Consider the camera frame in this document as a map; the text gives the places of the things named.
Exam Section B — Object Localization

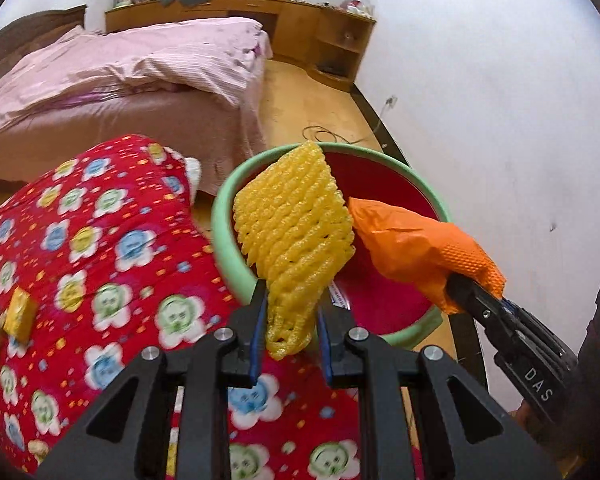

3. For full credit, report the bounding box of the yellow foam fruit net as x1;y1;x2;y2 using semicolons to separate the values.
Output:
233;142;355;361

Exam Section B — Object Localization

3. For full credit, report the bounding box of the orange foam wrapper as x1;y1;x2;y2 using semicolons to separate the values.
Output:
348;197;506;314

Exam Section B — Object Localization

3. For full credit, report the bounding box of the red bin with green rim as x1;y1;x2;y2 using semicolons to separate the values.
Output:
210;141;454;348

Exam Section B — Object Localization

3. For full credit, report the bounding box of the red flower-pattern blanket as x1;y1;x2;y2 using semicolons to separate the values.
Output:
0;136;362;479

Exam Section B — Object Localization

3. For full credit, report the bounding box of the bed with brown sheet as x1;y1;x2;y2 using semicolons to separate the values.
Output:
0;32;271;195

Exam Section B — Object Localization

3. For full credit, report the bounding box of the small yellow box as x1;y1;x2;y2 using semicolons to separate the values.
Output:
3;287;38;344

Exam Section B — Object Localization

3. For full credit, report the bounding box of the wooden desk cabinet unit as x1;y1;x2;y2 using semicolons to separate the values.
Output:
105;0;375;92

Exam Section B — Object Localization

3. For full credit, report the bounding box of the pink quilt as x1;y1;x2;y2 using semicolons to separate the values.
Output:
0;18;272;132

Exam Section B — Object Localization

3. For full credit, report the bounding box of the dark wooden headboard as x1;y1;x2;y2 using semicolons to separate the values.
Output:
0;4;87;61

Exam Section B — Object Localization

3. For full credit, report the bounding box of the cable on floor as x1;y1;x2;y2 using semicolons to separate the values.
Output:
300;94;399;148

